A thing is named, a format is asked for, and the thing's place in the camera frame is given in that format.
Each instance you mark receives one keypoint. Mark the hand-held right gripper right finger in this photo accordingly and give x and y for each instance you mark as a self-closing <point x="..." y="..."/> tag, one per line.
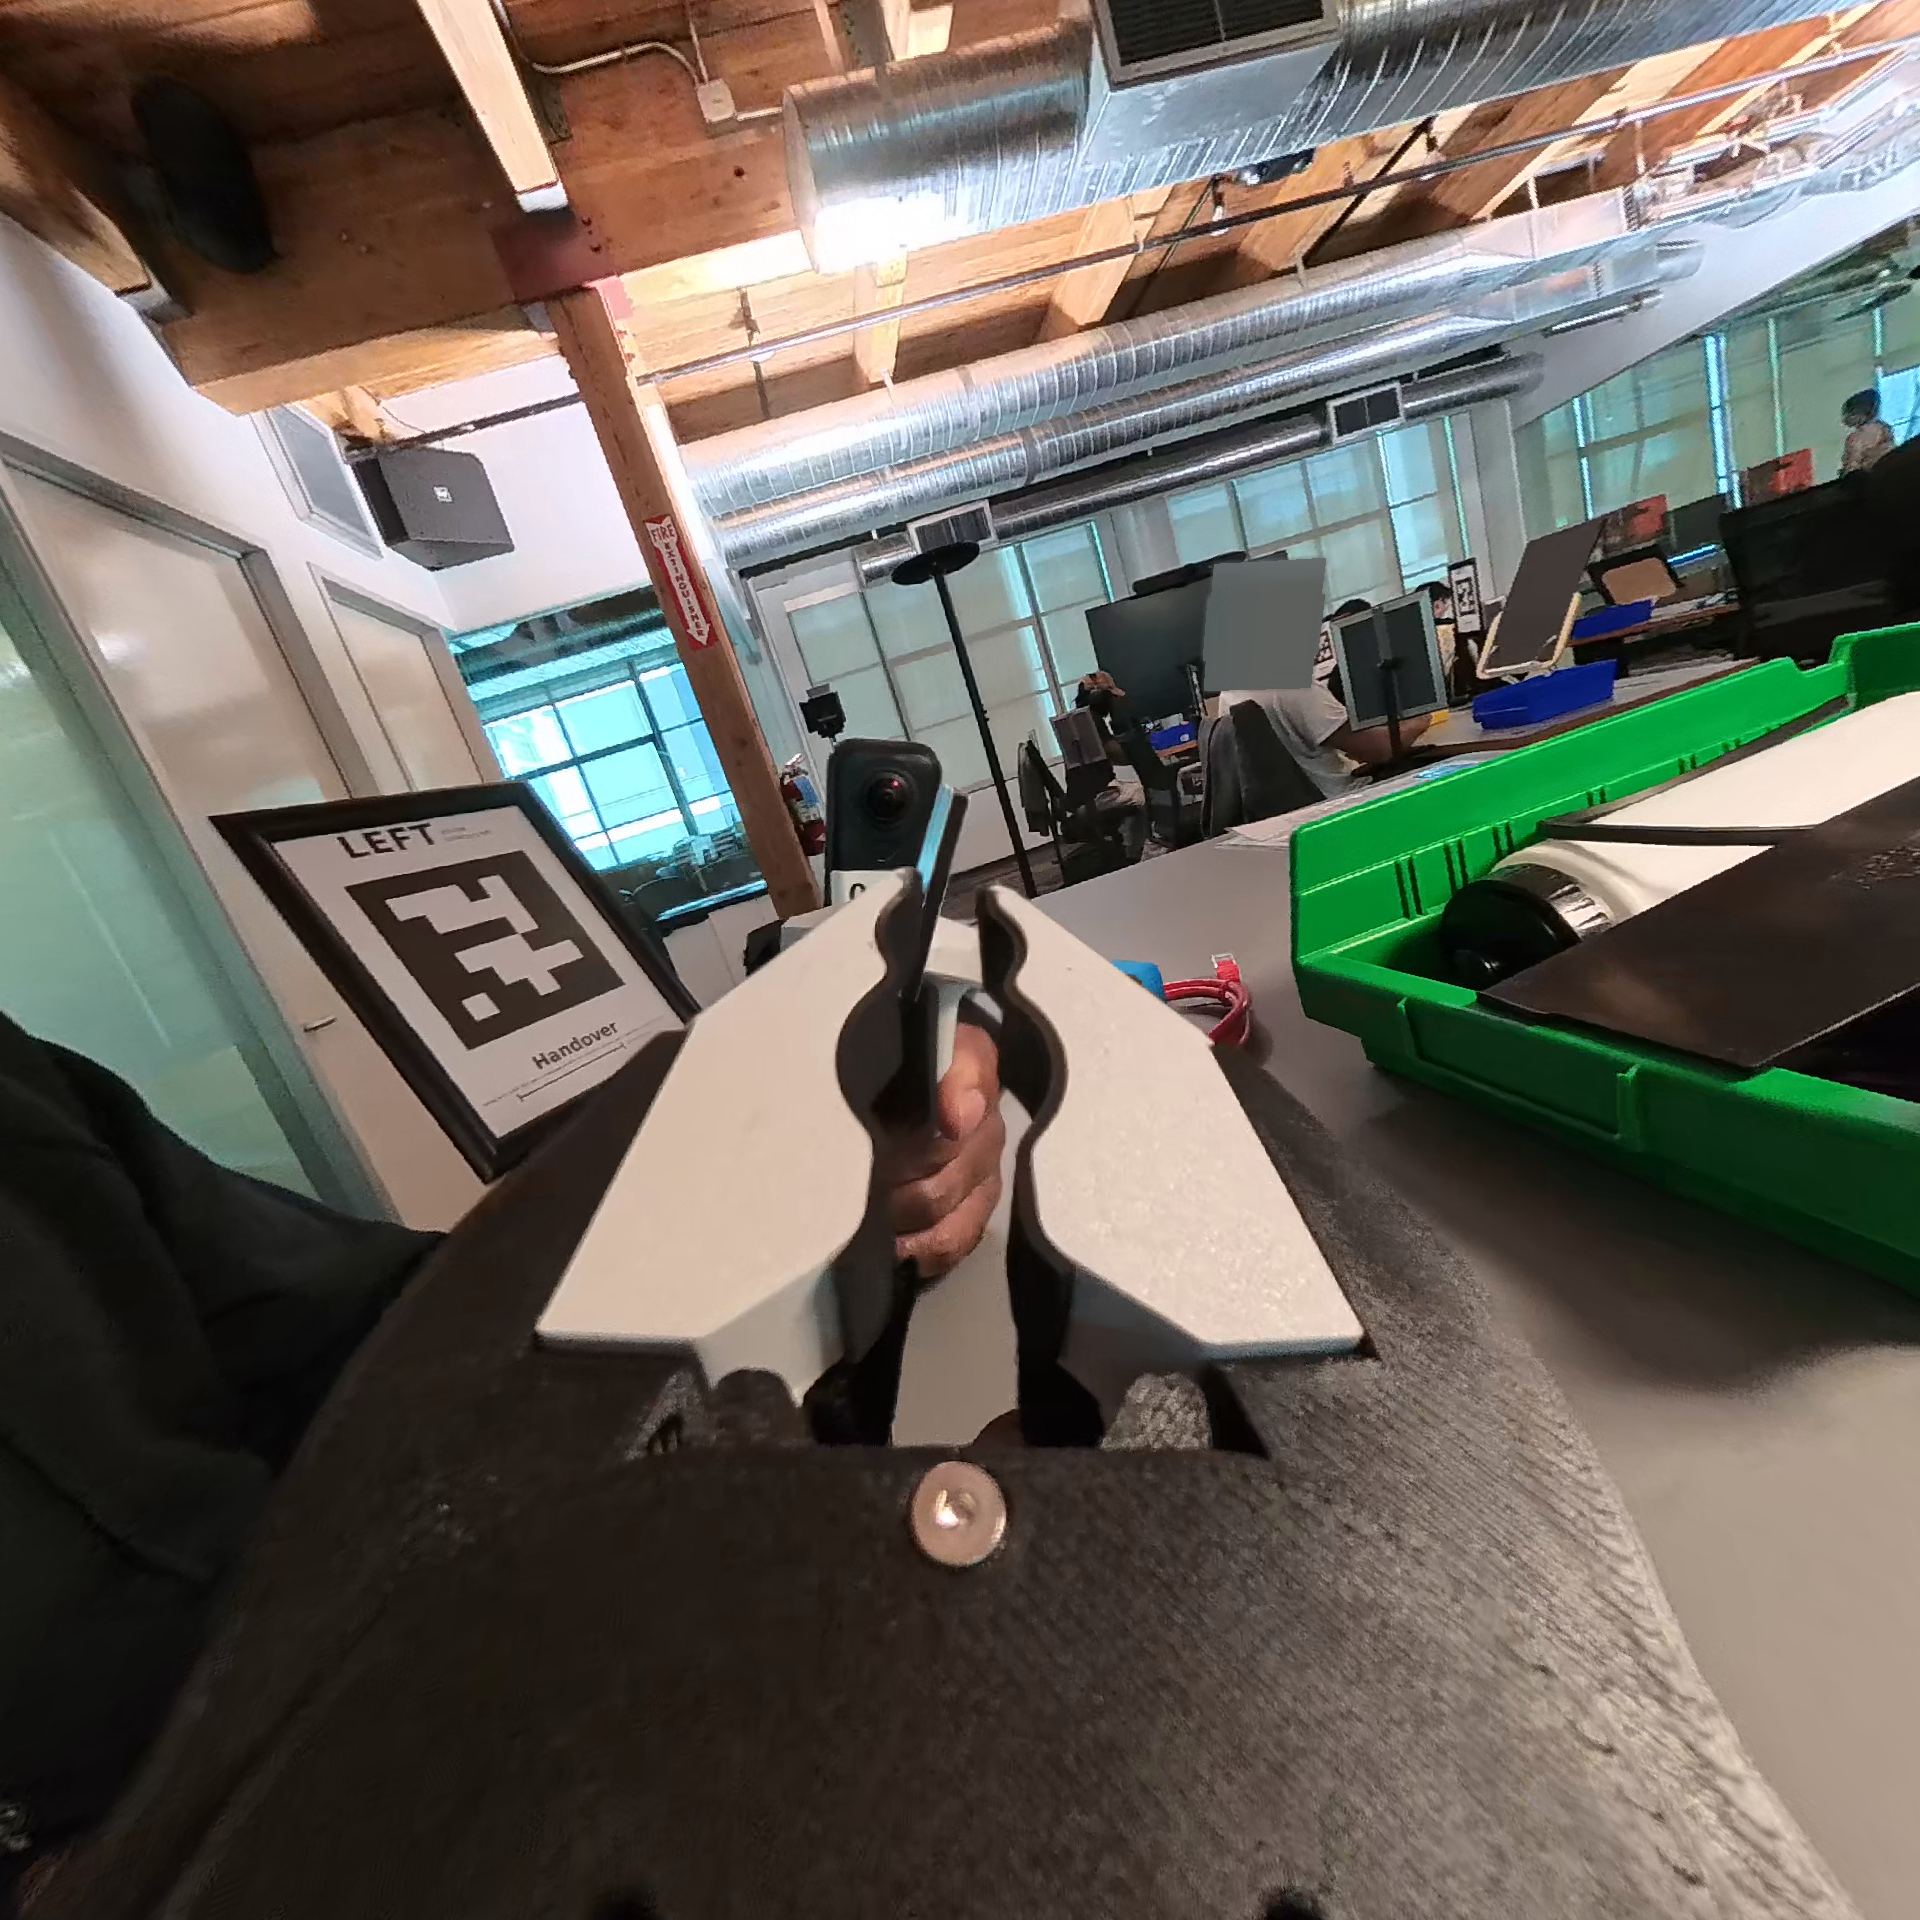
<point x="1185" y="1215"/>

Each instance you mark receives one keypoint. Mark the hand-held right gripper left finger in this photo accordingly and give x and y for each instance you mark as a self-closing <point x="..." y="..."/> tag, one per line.
<point x="707" y="1187"/>

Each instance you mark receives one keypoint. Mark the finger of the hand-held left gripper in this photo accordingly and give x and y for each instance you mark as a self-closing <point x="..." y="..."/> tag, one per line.
<point x="811" y="939"/>
<point x="958" y="1004"/>

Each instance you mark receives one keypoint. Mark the thin dark card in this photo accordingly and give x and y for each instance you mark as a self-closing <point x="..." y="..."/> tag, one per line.
<point x="938" y="870"/>

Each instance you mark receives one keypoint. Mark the person's left hand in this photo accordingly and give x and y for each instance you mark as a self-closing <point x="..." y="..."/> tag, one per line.
<point x="951" y="1187"/>

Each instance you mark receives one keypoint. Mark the red fire extinguisher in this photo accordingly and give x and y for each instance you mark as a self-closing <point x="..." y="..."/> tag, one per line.
<point x="803" y="805"/>

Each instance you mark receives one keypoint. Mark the black floor lamp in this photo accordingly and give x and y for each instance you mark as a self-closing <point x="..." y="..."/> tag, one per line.
<point x="975" y="689"/>

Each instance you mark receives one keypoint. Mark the blue black eraser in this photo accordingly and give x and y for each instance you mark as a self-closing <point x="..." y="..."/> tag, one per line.
<point x="1146" y="977"/>

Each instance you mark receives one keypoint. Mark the black office chair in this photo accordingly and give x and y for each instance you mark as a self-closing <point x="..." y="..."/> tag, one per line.
<point x="1071" y="795"/>

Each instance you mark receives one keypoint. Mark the air vent grille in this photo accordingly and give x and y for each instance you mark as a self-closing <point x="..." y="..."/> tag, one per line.
<point x="951" y="529"/>
<point x="1367" y="413"/>

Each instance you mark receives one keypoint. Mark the large dark monitor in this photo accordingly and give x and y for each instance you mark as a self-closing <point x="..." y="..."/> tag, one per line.
<point x="1146" y="654"/>

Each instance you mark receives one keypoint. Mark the black framed marker sign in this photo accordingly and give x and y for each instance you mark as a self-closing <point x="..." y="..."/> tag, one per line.
<point x="480" y="946"/>

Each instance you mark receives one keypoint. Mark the green plastic bin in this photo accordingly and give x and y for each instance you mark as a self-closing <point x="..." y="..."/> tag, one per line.
<point x="1426" y="961"/>

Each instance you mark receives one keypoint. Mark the white roll black cap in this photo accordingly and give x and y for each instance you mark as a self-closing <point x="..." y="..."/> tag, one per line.
<point x="1517" y="909"/>

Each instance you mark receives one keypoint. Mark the small monitor on stand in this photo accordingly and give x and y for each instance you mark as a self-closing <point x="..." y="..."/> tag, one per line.
<point x="1391" y="661"/>

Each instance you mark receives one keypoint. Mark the black flat sheet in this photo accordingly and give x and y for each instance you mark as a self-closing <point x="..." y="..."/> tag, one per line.
<point x="1724" y="961"/>

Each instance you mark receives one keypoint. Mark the small marker tag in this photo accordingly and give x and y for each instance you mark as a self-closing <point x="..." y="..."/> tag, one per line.
<point x="1463" y="597"/>

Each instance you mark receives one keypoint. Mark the blue plastic bin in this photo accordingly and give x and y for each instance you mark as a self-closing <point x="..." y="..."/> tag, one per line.
<point x="1546" y="695"/>

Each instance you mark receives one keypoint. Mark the tilted black board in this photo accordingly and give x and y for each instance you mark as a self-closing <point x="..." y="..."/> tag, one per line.
<point x="1546" y="594"/>

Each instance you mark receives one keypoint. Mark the black monitor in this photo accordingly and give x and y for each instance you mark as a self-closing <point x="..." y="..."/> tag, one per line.
<point x="1817" y="571"/>

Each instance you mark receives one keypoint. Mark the wooden post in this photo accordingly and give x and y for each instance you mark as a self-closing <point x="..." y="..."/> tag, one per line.
<point x="673" y="600"/>

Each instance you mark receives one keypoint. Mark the silver ventilation duct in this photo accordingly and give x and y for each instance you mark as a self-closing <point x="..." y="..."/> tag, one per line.
<point x="1078" y="460"/>
<point x="1123" y="362"/>

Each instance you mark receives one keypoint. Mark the black wall speaker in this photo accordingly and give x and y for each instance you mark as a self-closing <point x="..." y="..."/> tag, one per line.
<point x="434" y="508"/>

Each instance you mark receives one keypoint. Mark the large silver duct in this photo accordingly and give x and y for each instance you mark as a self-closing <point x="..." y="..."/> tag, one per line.
<point x="975" y="135"/>

